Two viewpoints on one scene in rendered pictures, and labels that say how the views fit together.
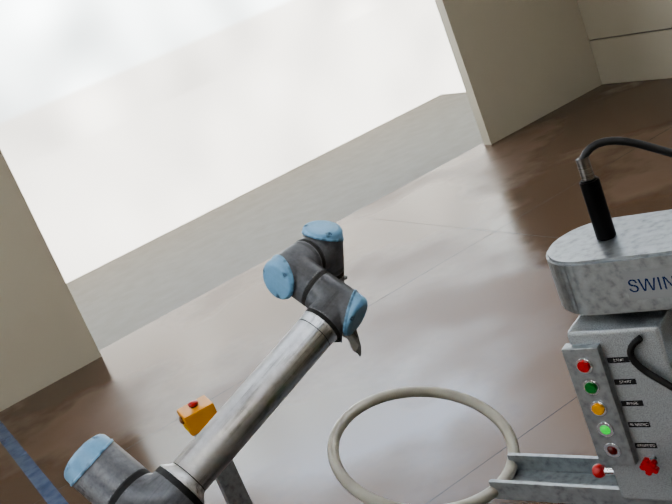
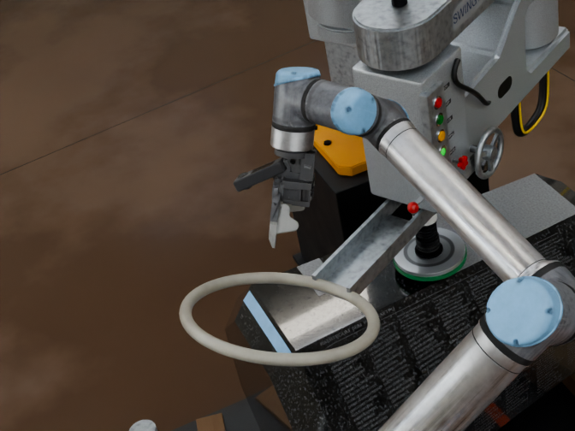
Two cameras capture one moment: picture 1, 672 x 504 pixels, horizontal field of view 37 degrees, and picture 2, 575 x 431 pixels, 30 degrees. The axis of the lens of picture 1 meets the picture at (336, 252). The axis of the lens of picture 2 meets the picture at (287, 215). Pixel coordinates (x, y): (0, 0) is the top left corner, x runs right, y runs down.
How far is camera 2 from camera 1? 2.93 m
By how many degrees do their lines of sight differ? 78
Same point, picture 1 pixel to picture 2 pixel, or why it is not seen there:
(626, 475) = not seen: hidden behind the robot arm
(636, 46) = not seen: outside the picture
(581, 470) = (357, 245)
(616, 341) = (445, 72)
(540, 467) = (334, 267)
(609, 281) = (445, 21)
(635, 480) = not seen: hidden behind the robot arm
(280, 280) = (368, 108)
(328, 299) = (394, 107)
